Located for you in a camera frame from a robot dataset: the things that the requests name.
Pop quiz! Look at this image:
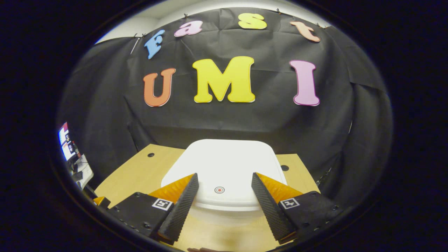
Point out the white side table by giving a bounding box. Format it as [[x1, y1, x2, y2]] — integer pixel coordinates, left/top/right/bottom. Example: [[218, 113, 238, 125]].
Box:
[[72, 154, 94, 189]]

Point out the white desktop garbage bin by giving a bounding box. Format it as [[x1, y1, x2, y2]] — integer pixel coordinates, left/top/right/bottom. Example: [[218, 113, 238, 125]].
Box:
[[161, 139, 288, 224]]

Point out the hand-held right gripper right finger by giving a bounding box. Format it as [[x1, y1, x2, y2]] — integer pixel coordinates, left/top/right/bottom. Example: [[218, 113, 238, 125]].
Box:
[[251, 172, 345, 244]]

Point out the computer monitor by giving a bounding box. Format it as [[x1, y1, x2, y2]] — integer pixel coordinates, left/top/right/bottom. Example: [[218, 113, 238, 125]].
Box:
[[58, 122, 79, 161]]

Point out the black backdrop cloth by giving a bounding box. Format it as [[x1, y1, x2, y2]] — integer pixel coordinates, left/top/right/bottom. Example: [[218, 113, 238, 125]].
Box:
[[58, 7, 394, 196]]

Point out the wooden desktop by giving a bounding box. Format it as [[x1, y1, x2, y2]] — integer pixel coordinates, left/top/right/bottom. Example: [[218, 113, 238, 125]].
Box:
[[94, 143, 321, 252]]

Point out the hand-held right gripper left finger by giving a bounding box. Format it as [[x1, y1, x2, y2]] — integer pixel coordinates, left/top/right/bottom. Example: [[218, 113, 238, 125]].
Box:
[[107, 173, 199, 245]]

